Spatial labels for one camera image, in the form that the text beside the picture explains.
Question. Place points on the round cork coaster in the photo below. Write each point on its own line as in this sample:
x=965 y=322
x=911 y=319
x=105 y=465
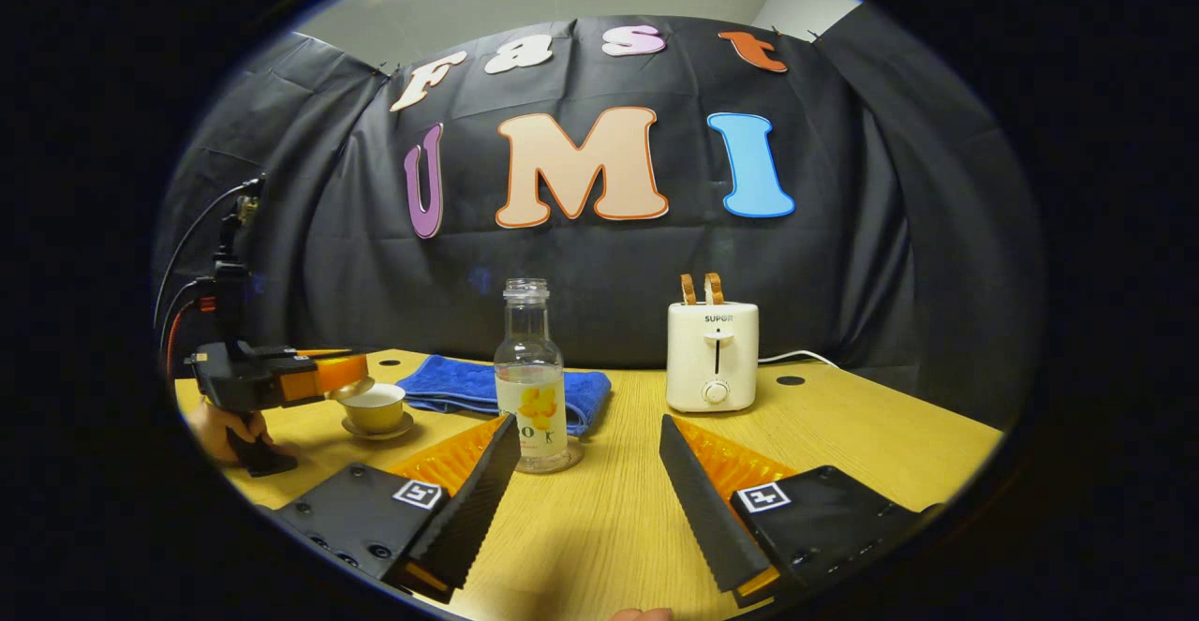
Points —
x=575 y=452

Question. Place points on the cream porcelain saucer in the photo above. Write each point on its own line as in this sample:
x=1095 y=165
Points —
x=405 y=426

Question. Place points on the clear glass water bottle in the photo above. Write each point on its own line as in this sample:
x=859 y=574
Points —
x=529 y=387

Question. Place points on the black backdrop cloth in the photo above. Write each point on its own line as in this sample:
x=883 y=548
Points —
x=843 y=274

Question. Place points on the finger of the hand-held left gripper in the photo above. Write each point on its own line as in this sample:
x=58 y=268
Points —
x=337 y=353
x=318 y=377

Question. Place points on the toast bread slice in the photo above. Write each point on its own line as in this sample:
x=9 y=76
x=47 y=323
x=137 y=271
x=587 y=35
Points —
x=688 y=288
x=714 y=287

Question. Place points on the cream porcelain teacup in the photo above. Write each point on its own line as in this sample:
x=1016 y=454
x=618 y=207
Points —
x=375 y=415

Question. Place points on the white toaster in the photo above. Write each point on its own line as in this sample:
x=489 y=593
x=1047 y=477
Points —
x=693 y=359

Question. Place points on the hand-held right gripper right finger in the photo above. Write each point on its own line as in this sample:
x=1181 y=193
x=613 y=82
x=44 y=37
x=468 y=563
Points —
x=707 y=509

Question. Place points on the folded blue towel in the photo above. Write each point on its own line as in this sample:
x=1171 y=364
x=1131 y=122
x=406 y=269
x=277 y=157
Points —
x=450 y=382

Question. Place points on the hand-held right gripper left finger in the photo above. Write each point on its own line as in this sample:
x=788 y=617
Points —
x=476 y=509

